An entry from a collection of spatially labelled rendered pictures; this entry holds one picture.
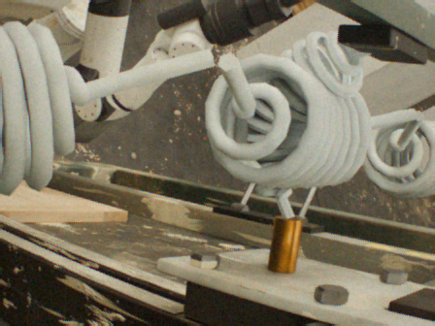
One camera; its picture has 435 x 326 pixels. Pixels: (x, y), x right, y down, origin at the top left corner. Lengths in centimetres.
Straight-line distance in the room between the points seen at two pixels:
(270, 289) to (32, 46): 17
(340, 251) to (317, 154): 68
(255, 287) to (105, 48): 106
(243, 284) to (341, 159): 8
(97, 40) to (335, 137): 105
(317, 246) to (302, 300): 70
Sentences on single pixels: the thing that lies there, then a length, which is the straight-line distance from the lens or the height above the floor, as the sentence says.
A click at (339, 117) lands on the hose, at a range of 33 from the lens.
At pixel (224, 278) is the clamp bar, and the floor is 184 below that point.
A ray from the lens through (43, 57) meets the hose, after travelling 22.
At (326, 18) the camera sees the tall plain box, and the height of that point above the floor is 73.
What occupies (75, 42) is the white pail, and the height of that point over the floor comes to 27.
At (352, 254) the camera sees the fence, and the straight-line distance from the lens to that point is 98.
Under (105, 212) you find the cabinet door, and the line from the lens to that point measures 112.
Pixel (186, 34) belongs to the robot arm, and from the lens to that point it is 120.
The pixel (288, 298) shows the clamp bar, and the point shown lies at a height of 187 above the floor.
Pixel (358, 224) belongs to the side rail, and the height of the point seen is 150.
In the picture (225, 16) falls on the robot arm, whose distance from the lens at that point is 118.
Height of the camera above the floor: 205
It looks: 35 degrees down
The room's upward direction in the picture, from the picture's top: 61 degrees clockwise
